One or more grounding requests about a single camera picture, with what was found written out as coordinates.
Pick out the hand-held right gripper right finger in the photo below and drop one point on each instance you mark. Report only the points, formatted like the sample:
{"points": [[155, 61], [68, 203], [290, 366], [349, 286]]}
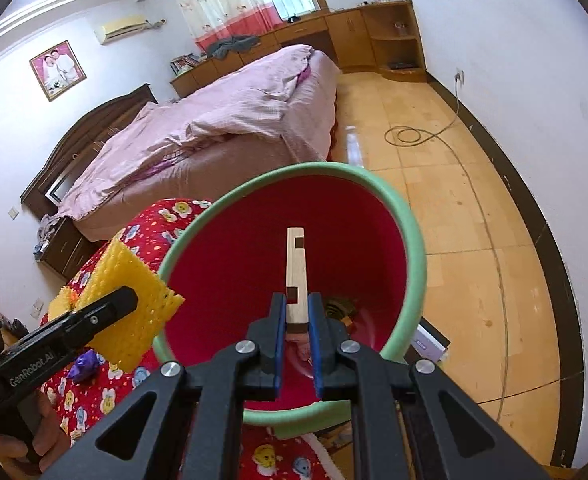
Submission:
{"points": [[316, 340]]}

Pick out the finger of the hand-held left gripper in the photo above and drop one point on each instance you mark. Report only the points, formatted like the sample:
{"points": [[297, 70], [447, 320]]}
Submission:
{"points": [[99, 312]]}

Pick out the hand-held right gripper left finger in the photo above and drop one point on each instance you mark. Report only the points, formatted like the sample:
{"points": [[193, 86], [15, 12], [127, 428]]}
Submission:
{"points": [[276, 340]]}

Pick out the yellow foam net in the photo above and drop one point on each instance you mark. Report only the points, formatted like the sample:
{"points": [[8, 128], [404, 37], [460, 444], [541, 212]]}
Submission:
{"points": [[134, 285]]}

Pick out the notched wooden block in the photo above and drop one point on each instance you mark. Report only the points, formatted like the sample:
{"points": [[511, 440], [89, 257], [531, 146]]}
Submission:
{"points": [[296, 270]]}

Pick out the red bin with green rim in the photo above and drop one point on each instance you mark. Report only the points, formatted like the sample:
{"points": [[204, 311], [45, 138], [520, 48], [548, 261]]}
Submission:
{"points": [[363, 220]]}

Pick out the person's left hand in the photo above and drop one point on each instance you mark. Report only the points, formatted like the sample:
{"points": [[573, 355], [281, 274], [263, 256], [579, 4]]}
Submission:
{"points": [[49, 420]]}

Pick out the purple plastic wrapper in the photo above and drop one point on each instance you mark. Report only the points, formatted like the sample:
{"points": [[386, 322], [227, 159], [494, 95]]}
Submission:
{"points": [[84, 365]]}

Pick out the dark wooden nightstand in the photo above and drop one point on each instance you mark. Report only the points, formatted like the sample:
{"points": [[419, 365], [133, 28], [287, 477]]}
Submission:
{"points": [[69, 252]]}

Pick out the crumpled pale clothing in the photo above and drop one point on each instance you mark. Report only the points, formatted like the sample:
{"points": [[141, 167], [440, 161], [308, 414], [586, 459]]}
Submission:
{"points": [[50, 226]]}

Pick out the white and purple box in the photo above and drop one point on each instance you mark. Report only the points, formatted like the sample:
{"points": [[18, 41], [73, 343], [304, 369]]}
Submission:
{"points": [[431, 345]]}

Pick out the wooden bed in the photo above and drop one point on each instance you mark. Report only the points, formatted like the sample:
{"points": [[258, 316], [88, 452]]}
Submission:
{"points": [[259, 160]]}

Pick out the pink duvet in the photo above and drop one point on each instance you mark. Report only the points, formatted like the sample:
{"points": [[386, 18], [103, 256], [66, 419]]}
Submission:
{"points": [[224, 110]]}

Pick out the row of books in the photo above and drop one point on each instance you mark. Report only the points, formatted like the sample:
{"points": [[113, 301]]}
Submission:
{"points": [[189, 62]]}

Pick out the grey clothing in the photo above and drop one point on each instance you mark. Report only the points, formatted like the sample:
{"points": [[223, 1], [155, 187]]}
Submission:
{"points": [[231, 46]]}

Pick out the wooden desk cabinet unit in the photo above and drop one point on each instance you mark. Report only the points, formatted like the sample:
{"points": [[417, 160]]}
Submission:
{"points": [[353, 35]]}

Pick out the small black desk object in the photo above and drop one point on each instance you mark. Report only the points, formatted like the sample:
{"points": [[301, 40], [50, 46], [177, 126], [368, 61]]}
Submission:
{"points": [[292, 17]]}

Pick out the glass jar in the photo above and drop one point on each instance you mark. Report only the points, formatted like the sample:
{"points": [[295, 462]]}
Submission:
{"points": [[400, 28]]}

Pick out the floral curtain with red hem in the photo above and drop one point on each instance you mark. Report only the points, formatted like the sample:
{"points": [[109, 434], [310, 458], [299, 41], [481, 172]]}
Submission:
{"points": [[214, 0]]}

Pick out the white light switch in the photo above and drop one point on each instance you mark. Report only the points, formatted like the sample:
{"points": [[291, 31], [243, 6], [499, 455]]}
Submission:
{"points": [[12, 212]]}

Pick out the framed wall photo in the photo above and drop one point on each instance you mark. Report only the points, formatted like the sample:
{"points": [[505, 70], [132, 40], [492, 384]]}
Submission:
{"points": [[58, 71]]}

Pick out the wall air conditioner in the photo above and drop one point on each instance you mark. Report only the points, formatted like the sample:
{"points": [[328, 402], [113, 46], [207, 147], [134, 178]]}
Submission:
{"points": [[121, 29]]}

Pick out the white wall socket with plug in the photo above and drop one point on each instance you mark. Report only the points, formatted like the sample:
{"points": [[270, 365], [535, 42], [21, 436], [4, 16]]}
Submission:
{"points": [[460, 77]]}

